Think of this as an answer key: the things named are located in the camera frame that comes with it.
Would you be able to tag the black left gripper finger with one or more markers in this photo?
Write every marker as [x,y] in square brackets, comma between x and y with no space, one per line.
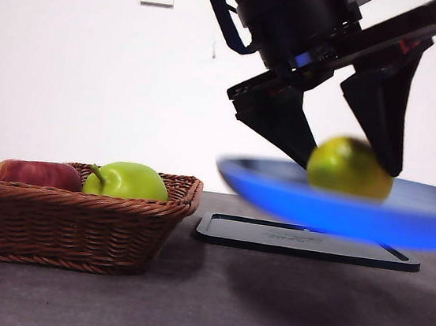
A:
[383,111]
[282,127]

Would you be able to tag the yellow lemon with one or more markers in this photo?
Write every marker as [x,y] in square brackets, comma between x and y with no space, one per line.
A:
[344,168]

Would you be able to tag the blue round plate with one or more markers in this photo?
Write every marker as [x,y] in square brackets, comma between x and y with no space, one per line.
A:
[315,211]

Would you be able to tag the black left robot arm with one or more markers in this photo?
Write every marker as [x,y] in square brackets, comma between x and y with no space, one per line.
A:
[291,21]

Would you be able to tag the brown wicker basket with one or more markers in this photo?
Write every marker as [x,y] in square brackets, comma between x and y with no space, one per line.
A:
[66,228]

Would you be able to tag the dark cutting board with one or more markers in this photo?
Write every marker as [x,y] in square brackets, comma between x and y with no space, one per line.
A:
[272,243]

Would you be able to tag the green apple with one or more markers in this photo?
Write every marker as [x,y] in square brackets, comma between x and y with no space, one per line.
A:
[132,182]

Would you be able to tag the red apple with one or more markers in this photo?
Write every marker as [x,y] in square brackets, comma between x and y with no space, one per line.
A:
[37,174]

